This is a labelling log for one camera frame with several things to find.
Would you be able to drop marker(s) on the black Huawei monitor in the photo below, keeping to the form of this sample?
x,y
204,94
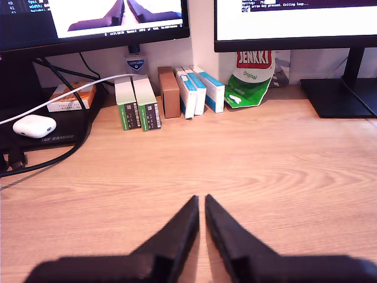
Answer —
x,y
294,26

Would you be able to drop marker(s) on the green Jenkki gum bag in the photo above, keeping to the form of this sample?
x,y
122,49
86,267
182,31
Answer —
x,y
250,88

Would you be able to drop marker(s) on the white earbuds case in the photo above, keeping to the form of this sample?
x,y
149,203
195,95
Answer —
x,y
33,125

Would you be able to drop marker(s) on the green and white box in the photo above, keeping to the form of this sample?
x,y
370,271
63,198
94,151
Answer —
x,y
150,116
128,116

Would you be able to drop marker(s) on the black TUF gaming monitor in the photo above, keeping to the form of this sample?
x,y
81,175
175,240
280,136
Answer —
x,y
29,35

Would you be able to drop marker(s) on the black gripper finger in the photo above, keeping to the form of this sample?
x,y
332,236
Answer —
x,y
229,236
179,236

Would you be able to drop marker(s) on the grey patterned card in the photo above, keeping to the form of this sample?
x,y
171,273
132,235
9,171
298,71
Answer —
x,y
281,70

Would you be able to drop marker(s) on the clear sanitizer bottle blue cap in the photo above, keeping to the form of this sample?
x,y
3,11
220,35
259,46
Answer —
x,y
135,63

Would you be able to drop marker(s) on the brown cardboard box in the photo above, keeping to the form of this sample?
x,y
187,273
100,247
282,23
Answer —
x,y
171,97

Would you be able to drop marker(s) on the orange and white box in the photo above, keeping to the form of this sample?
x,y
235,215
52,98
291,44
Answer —
x,y
70,98

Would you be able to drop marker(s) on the blue and white box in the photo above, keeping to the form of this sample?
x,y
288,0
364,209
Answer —
x,y
201,100
216,97
188,100

